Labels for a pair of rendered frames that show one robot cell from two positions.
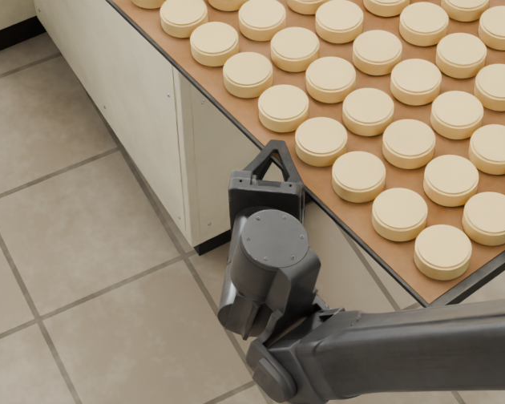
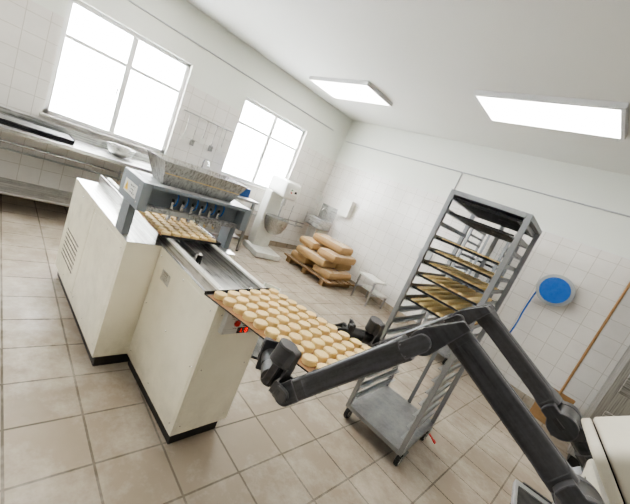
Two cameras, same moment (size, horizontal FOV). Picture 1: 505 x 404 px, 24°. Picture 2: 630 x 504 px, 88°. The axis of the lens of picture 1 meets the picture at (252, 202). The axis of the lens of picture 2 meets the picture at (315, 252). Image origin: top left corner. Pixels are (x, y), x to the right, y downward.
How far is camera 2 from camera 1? 0.53 m
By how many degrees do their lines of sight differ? 46
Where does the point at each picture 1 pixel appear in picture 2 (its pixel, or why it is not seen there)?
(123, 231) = (139, 431)
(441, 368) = (352, 370)
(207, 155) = (192, 393)
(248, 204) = (269, 347)
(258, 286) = (282, 359)
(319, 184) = not seen: hidden behind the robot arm
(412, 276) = not seen: hidden behind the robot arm
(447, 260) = not seen: hidden behind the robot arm
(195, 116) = (196, 375)
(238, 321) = (267, 376)
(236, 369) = (175, 490)
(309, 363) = (297, 384)
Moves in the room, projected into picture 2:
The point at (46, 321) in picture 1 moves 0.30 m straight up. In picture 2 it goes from (97, 464) to (115, 410)
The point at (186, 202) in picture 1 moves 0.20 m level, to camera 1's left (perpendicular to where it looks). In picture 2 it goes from (176, 413) to (133, 408)
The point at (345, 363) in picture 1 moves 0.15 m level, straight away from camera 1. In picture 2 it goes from (312, 381) to (307, 349)
